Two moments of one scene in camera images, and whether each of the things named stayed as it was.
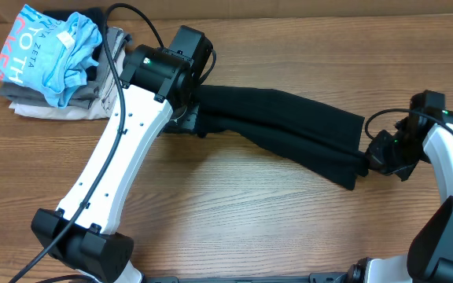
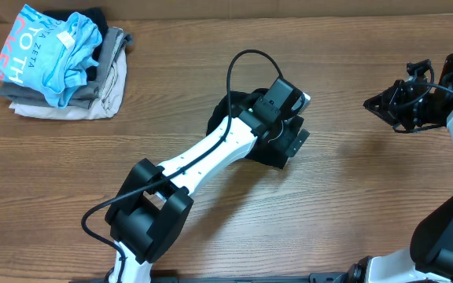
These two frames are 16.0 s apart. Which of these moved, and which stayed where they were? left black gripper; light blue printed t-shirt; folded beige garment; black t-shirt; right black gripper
Moved: right black gripper; left black gripper; black t-shirt
Stayed: light blue printed t-shirt; folded beige garment
